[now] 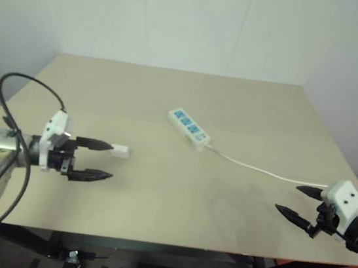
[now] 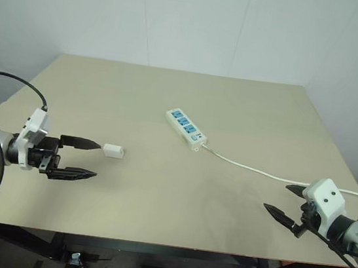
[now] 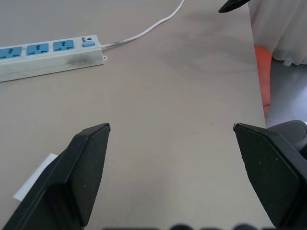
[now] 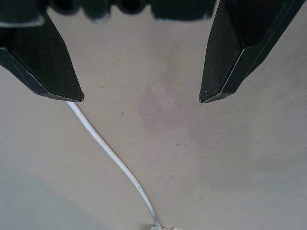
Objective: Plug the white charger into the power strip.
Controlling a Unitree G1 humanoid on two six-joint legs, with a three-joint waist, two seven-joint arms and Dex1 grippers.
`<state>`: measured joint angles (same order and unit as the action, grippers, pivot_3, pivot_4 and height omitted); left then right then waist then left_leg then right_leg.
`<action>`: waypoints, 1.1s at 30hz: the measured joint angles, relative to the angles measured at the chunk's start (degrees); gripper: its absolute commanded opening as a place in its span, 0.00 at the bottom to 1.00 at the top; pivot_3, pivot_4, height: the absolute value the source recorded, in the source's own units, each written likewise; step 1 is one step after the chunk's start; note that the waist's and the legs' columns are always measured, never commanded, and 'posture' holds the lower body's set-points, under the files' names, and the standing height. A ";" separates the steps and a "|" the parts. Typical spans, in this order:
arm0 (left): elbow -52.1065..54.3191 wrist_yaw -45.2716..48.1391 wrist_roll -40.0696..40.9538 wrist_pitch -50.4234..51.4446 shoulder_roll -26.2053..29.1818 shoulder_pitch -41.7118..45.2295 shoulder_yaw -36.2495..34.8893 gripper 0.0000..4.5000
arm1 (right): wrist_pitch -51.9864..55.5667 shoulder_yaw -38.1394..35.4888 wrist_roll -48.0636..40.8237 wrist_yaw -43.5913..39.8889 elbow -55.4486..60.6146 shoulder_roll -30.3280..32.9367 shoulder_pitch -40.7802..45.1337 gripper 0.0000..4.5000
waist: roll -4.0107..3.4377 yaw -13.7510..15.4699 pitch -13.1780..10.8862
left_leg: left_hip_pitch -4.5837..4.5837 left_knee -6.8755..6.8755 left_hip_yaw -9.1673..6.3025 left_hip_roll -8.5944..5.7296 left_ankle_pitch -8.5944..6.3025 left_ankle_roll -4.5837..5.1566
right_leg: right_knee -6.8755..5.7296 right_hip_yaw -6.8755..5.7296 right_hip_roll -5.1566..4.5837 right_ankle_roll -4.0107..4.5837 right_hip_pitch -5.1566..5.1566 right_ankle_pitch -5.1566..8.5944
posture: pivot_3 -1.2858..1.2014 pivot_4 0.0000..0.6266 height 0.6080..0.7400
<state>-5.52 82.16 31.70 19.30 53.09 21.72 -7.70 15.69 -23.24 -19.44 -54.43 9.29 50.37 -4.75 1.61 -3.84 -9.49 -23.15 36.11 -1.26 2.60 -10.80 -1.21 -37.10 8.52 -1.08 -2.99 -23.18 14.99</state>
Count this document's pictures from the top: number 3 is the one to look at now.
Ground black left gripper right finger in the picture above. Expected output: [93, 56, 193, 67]
[233, 122, 307, 230]

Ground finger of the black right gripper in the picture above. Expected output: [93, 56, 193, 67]
[218, 0, 250, 13]

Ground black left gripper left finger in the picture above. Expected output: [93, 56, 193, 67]
[0, 123, 111, 230]

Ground white paper label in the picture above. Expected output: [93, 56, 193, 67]
[12, 153, 58, 201]

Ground white power strip blue sockets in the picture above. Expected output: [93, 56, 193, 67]
[0, 34, 108, 83]

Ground white cloth curtain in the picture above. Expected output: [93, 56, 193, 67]
[248, 0, 307, 67]

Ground orange rounded object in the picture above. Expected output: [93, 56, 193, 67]
[254, 45, 272, 115]

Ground white power cable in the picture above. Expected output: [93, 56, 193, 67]
[100, 0, 187, 50]

